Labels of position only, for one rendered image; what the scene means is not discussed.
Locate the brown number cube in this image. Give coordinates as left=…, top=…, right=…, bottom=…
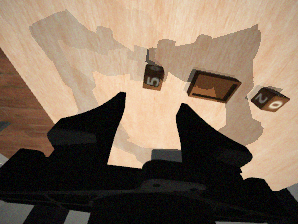
left=143, top=64, right=165, bottom=91
left=251, top=88, right=290, bottom=112

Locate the brown wooden tray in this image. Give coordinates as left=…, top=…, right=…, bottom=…
left=187, top=70, right=242, bottom=103

